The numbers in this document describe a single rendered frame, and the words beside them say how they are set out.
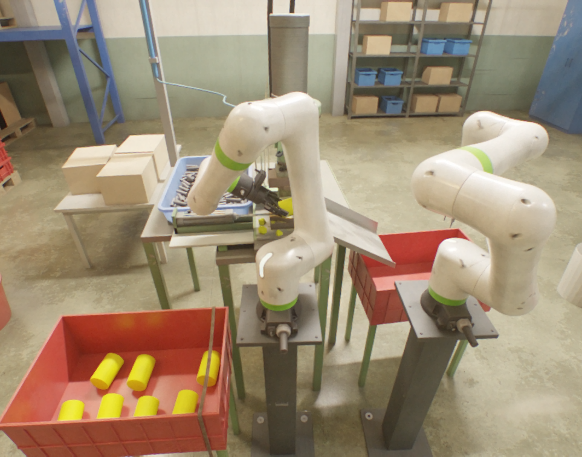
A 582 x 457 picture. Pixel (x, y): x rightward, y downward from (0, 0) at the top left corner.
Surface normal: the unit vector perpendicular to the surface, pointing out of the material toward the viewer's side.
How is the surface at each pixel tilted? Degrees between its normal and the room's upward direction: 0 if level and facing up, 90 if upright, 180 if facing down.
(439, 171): 42
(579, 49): 90
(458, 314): 0
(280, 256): 14
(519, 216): 61
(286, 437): 90
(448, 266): 89
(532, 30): 90
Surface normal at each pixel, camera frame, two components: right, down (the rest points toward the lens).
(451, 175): -0.48, -0.35
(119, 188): 0.11, 0.55
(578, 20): -0.99, 0.06
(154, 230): 0.00, -0.83
